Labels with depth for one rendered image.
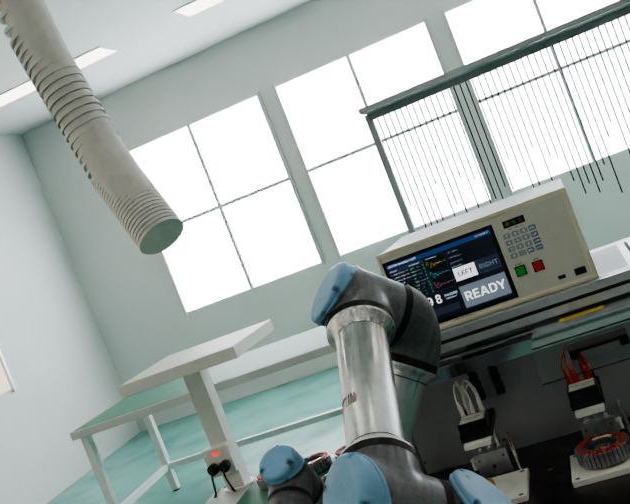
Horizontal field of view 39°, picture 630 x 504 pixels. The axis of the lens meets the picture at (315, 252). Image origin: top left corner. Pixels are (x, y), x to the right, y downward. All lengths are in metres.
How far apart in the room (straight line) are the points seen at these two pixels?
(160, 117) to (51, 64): 5.91
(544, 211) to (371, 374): 0.73
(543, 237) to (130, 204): 1.41
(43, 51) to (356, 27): 5.57
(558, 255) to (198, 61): 7.12
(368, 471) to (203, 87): 7.76
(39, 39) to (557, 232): 1.88
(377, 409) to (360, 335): 0.16
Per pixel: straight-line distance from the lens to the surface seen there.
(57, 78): 3.09
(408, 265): 1.99
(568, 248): 1.97
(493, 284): 1.98
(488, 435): 1.98
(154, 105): 9.01
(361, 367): 1.37
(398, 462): 1.24
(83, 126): 3.03
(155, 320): 9.24
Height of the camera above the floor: 1.46
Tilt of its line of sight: 2 degrees down
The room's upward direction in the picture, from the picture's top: 21 degrees counter-clockwise
